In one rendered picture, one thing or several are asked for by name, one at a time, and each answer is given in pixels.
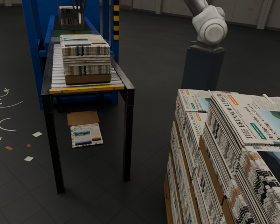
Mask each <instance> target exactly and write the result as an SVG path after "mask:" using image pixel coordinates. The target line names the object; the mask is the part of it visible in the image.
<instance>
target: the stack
mask: <svg viewBox="0 0 280 224"><path fill-rule="evenodd" d="M212 93H231V94H239V93H237V92H219V91H210V90H208V91H203V90H192V89H178V96H177V100H176V111H175V118H176V122H177V126H178V130H179V134H180V140H182V145H183V149H184V153H185V158H186V161H187V166H188V171H189V175H190V179H191V180H192V188H193V191H194V195H195V199H196V205H197V208H198V212H199V216H200V221H201V224H227V222H226V219H225V217H224V213H223V210H222V206H221V205H220V203H219V200H218V197H217V194H216V191H215V189H214V186H213V183H212V180H211V177H210V175H209V172H208V169H207V166H206V163H205V161H204V158H203V155H202V152H201V149H200V147H199V140H200V135H202V134H203V128H204V126H205V121H206V119H207V113H208V108H209V107H208V106H209V102H210V100H211V99H210V97H211V94H212ZM170 143H171V144H170V146H171V151H172V157H173V162H174V167H175V172H176V181H177V187H178V192H179V197H180V204H181V210H182V216H184V217H183V222H184V224H198V223H197V218H196V214H195V209H194V206H193V201H192V197H191V193H190V189H189V188H190V187H189V183H188V178H187V173H186V170H185V165H184V160H183V157H182V152H181V149H180V144H179V140H178V136H177V132H176V127H175V122H173V127H172V131H171V141H170ZM167 174H168V183H167V175H166V173H165V180H164V196H165V205H166V214H167V223H168V224H172V219H171V212H170V205H169V204H170V202H169V194H168V185H169V193H170V201H171V208H172V217H173V224H182V222H181V216H180V208H179V203H178V197H177V192H176V185H175V179H174V172H173V166H172V159H171V154H170V153H169V161H168V167H167Z"/></svg>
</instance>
